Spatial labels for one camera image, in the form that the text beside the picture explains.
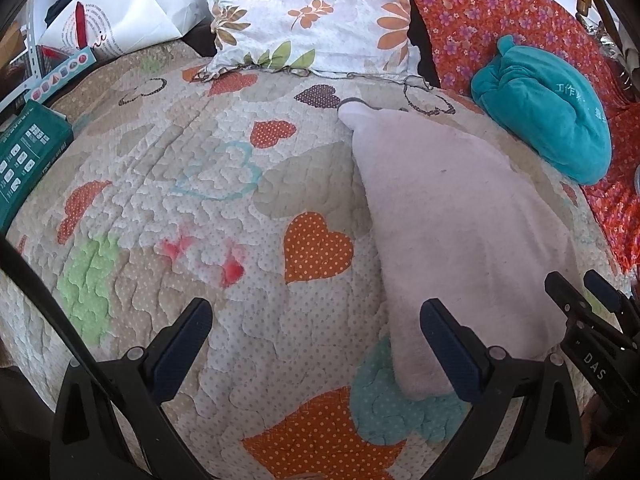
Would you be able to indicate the white metal rack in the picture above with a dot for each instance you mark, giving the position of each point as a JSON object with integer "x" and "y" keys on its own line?
{"x": 32, "y": 45}

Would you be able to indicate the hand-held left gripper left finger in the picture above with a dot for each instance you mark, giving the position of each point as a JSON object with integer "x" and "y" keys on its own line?
{"x": 182, "y": 350}

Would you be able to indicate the floral pillow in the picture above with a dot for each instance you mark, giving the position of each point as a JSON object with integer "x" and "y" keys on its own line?
{"x": 310, "y": 10}

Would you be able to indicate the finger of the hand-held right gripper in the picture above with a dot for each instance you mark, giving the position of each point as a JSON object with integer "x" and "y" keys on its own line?
{"x": 607, "y": 297}
{"x": 567, "y": 300}

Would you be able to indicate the white paper bag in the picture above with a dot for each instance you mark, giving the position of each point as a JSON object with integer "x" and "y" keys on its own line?
{"x": 135, "y": 15}

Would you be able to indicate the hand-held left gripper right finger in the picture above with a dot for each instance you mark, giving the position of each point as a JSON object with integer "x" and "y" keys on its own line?
{"x": 450, "y": 350}

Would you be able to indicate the pink towel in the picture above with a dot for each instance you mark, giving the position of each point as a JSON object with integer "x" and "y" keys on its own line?
{"x": 450, "y": 220}

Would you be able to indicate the heart print quilt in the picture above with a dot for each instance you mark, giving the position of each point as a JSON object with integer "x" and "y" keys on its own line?
{"x": 200, "y": 160}

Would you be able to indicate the orange floral cloth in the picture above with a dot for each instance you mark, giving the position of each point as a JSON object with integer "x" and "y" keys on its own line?
{"x": 475, "y": 15}

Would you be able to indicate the dark cloth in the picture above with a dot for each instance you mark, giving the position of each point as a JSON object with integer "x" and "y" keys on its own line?
{"x": 422, "y": 45}

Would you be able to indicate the teal cardboard box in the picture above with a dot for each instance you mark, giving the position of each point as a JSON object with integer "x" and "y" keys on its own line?
{"x": 27, "y": 165}

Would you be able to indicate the long box with coloured squares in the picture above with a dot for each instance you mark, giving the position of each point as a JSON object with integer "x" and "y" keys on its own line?
{"x": 62, "y": 74}

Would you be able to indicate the teal cloth bundle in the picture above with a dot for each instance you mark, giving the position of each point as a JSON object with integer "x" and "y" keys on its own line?
{"x": 545, "y": 110}

